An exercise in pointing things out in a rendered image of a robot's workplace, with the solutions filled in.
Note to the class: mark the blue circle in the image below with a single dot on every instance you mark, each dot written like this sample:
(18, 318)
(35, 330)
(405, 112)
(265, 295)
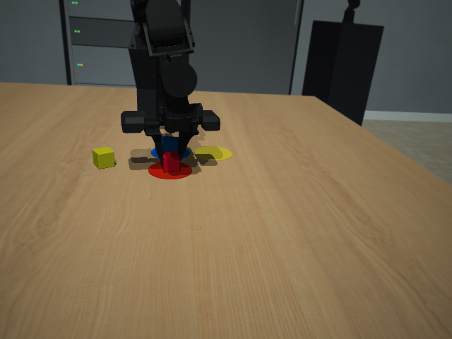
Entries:
(187, 153)

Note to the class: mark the red circle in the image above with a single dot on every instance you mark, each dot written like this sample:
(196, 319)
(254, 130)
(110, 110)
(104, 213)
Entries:
(156, 171)

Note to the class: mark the red cube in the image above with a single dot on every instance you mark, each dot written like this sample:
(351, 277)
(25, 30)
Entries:
(171, 162)

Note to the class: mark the blue block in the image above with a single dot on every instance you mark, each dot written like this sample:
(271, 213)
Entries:
(169, 143)

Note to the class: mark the olive yellow cube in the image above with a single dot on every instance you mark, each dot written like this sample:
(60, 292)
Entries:
(103, 157)

